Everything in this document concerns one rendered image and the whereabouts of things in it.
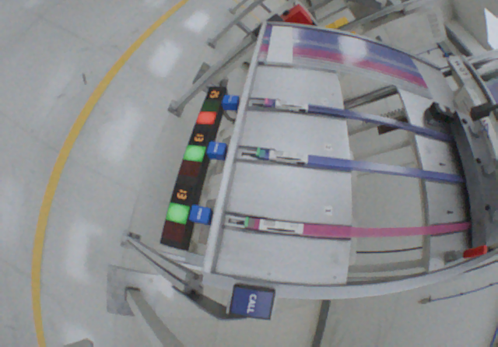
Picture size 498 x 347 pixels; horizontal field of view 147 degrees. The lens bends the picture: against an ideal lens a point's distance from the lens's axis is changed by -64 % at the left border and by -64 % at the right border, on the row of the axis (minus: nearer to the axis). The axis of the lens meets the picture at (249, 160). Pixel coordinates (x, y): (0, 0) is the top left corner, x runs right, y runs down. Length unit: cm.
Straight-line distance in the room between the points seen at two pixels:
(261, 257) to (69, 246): 85
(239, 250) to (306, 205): 12
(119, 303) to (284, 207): 91
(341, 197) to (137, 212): 85
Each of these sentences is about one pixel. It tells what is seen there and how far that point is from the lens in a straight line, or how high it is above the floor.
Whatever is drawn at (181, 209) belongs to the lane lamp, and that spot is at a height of 66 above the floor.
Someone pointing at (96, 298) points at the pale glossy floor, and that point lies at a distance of 105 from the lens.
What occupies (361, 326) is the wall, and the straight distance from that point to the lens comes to 228.
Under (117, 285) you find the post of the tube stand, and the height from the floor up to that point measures 1.
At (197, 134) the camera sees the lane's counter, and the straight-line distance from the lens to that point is 39.
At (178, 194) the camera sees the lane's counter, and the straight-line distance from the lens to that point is 34.
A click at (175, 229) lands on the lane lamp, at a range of 33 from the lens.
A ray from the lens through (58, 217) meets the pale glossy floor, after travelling 98.
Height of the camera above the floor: 96
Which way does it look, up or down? 44 degrees down
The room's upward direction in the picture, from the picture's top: 72 degrees clockwise
